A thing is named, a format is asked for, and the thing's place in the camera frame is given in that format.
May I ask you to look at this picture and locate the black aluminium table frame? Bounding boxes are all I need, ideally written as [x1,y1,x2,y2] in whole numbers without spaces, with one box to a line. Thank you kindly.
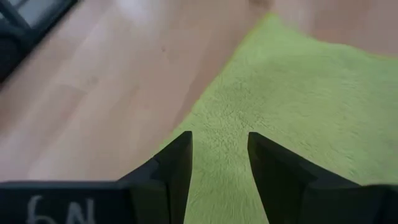
[0,0,78,83]

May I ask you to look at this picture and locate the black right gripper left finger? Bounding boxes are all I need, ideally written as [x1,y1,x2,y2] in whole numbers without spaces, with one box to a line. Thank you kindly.
[118,130,193,224]

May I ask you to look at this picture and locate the green microfiber towel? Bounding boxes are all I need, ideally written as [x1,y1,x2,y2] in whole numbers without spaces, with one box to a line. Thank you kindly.
[152,12,398,224]

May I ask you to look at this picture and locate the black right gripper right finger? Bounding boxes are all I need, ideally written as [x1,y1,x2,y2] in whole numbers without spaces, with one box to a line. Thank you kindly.
[248,131,361,224]

